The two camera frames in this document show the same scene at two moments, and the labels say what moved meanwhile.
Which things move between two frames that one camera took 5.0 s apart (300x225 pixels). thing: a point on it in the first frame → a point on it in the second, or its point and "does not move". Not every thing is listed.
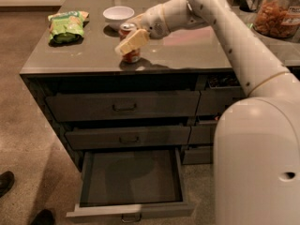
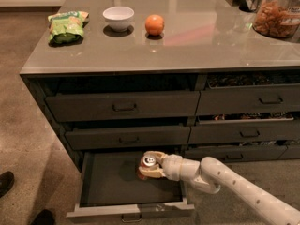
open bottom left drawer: [131, 184] does not move
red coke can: [125, 31] → [146, 160]
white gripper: [152, 21] → [172, 166]
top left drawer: [131, 104] does not move
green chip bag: [67, 27] does not move
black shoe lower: [44, 217] does not move
